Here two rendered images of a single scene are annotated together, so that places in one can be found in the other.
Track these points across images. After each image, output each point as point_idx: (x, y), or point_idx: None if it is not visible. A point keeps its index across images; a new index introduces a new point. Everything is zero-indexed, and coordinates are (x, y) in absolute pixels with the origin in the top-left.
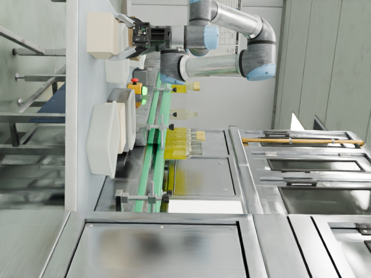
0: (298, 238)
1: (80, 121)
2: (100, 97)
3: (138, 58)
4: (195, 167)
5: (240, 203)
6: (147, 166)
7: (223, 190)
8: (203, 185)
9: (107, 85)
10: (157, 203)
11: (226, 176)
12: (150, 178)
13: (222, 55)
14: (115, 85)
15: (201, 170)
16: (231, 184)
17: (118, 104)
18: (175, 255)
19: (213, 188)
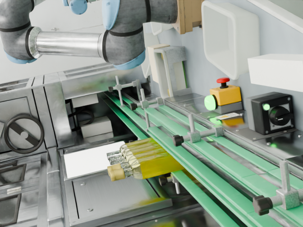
0: (42, 82)
1: (146, 29)
2: (163, 34)
3: (175, 28)
4: (125, 194)
5: (67, 177)
6: (152, 119)
7: (85, 182)
8: (108, 180)
9: (172, 34)
10: (126, 111)
11: (81, 196)
12: (141, 117)
13: (59, 31)
14: (188, 47)
15: (115, 193)
16: (76, 190)
17: (156, 47)
18: (93, 73)
19: (96, 181)
